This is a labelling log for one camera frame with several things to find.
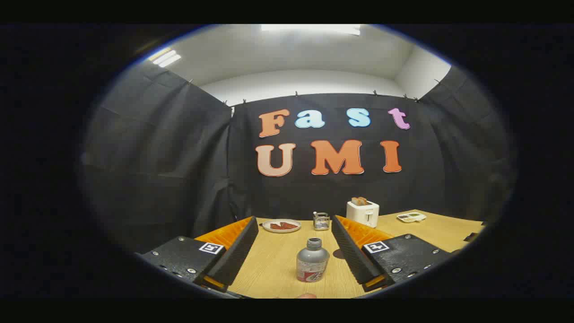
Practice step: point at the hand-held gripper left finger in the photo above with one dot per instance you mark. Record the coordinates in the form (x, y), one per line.
(240, 251)

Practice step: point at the dark brown round coaster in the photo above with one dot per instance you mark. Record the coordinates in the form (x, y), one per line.
(338, 254)

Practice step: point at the narrow ceiling light panel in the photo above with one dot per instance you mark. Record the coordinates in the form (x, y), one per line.
(166, 57)

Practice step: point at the black backdrop cloth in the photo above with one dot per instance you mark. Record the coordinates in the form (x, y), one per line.
(179, 157)

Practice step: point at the white round plate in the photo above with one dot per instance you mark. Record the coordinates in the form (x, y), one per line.
(281, 231)

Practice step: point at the white divided dish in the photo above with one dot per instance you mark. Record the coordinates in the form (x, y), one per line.
(411, 217)

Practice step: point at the white toaster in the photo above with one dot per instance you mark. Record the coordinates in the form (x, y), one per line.
(362, 214)

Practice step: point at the toast slice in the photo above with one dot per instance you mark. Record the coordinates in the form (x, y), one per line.
(359, 201)

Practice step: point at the silver juice bottle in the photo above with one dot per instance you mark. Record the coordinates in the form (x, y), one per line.
(312, 262)

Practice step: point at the wide ceiling light panel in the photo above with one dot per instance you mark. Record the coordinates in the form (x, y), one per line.
(309, 28)

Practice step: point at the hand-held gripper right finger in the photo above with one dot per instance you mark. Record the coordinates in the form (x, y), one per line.
(350, 251)

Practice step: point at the wooden table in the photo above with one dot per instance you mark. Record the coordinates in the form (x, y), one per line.
(278, 264)

